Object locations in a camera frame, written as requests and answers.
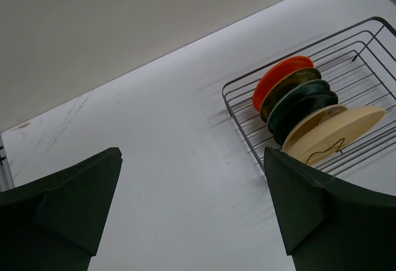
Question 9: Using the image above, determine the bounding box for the grey wire dish rack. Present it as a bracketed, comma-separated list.
[222, 17, 395, 176]

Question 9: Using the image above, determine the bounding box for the large beige plate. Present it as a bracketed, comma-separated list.
[285, 106, 386, 166]

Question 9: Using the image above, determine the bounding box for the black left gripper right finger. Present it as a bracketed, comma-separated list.
[264, 147, 395, 270]

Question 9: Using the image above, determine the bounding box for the yellow patterned plate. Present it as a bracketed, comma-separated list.
[260, 68, 322, 123]

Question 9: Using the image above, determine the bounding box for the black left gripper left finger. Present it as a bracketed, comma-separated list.
[1, 147, 122, 270]

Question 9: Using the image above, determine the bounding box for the orange plate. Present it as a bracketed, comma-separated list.
[252, 56, 314, 111]

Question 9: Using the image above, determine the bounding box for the cream plate with characters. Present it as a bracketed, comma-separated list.
[282, 104, 348, 152]

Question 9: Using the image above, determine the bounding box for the black plate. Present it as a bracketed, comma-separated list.
[268, 90, 338, 145]

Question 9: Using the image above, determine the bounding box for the teal patterned plate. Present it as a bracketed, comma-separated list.
[267, 79, 331, 136]

